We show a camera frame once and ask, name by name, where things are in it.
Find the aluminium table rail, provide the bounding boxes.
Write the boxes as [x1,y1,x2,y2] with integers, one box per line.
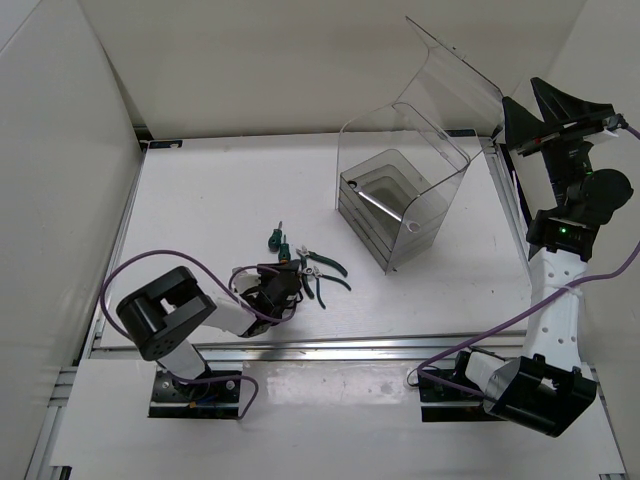
[28,337,531,479]

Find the green orange stubby screwdriver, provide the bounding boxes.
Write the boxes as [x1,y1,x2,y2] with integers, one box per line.
[278,235,291,264]

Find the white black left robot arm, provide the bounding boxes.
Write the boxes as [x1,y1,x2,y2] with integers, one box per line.
[116,260,302,400]

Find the smoky clear plastic drawer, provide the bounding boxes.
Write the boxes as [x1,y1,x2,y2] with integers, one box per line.
[338,149,449,273]

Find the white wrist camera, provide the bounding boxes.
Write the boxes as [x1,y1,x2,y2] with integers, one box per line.
[228,267,260,295]
[603,114,629,137]

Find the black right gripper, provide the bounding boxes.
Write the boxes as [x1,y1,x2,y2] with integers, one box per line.
[502,77,617,213]

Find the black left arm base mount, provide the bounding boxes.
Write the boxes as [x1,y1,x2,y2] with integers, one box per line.
[148,363,242,420]

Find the silver combination wrench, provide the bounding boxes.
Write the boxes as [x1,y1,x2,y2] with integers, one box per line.
[347,180,422,233]

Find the green handled cutter pliers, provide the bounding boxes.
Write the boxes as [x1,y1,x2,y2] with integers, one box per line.
[301,273,352,310]

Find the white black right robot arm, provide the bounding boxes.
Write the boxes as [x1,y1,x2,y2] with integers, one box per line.
[449,77,634,437]

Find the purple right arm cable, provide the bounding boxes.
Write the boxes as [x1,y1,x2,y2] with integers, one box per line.
[418,122,640,401]

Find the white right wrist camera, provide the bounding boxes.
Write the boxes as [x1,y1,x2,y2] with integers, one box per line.
[603,114,629,137]

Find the clear plastic organizer case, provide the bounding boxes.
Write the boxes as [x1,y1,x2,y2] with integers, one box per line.
[334,15,505,275]

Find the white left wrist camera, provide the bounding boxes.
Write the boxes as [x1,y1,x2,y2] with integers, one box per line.
[228,267,260,295]

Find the blue tape label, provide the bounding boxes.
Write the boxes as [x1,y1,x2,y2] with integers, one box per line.
[148,140,183,149]

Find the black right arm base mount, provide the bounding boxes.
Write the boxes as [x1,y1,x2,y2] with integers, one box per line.
[406,347,512,423]

